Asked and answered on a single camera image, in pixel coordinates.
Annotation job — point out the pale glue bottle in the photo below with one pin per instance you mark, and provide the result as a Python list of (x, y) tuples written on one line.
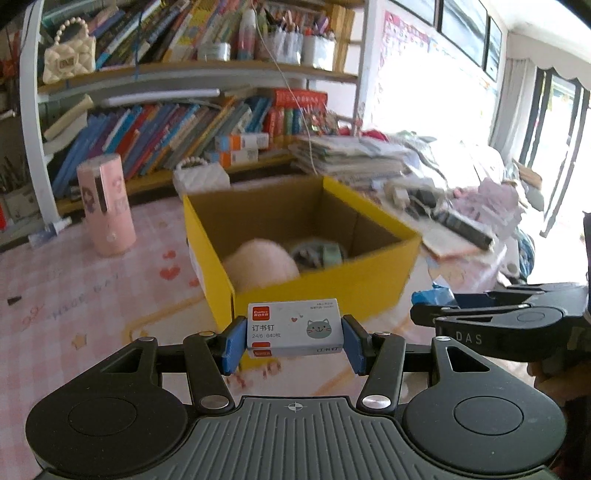
[(247, 34)]

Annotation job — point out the grey curtain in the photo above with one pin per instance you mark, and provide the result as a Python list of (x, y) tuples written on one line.
[(512, 110)]

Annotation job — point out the pink humidifier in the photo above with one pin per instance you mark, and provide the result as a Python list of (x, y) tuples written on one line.
[(108, 207)]

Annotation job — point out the marker pen holder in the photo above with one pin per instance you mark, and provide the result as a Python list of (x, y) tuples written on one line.
[(281, 46)]

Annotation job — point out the row of shelf-top books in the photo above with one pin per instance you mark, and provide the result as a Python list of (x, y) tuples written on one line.
[(161, 32)]

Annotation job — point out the mint staples box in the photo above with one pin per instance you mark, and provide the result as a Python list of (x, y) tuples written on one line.
[(295, 327)]

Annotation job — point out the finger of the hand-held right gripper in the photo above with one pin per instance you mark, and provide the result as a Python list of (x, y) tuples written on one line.
[(461, 314), (508, 295)]

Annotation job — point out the printed paper booklet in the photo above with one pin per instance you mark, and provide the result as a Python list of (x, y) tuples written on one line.
[(443, 247)]

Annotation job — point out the blue wrapper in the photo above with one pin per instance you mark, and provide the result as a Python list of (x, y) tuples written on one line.
[(434, 294)]

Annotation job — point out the orange and white carton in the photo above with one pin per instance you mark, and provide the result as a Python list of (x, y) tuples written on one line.
[(240, 158), (244, 141)]

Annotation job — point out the cream quilted handbag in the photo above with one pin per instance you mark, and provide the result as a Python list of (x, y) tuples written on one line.
[(69, 57)]

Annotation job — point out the long row of leaning books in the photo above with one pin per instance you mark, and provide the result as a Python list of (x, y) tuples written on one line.
[(152, 138)]

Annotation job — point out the white bookshelf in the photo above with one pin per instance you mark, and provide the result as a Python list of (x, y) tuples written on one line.
[(34, 138)]

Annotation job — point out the yellow cardboard box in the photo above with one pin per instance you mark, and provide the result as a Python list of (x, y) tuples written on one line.
[(369, 281)]

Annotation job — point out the thick red dictionary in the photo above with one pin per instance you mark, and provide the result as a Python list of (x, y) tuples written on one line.
[(300, 98)]

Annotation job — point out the pink checkered tablecloth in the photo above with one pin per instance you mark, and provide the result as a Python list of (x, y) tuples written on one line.
[(69, 300)]

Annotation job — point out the stack of papers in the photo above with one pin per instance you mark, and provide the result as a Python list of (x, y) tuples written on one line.
[(351, 157)]

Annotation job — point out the small spray bottle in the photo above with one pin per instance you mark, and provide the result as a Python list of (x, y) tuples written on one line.
[(48, 230)]

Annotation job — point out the person's right hand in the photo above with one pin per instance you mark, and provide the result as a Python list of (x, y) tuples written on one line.
[(561, 381)]

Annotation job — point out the white thick book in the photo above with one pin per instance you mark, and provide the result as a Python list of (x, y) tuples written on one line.
[(67, 120)]

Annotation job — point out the white pen holder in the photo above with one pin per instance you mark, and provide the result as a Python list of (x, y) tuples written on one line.
[(318, 53)]

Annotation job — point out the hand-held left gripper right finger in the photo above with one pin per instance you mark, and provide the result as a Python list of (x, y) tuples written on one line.
[(353, 344)]

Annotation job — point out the row of small colourful books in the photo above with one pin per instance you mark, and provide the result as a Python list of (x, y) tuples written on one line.
[(295, 121)]

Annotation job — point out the alphabet wall poster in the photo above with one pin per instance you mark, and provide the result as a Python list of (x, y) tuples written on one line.
[(401, 50)]

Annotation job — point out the pink plush pig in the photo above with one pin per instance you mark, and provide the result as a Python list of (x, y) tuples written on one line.
[(261, 267)]

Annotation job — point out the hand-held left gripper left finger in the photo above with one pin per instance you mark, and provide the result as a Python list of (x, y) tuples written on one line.
[(233, 344)]

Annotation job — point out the white quilted pearl purse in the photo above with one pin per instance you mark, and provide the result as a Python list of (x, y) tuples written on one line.
[(203, 177)]

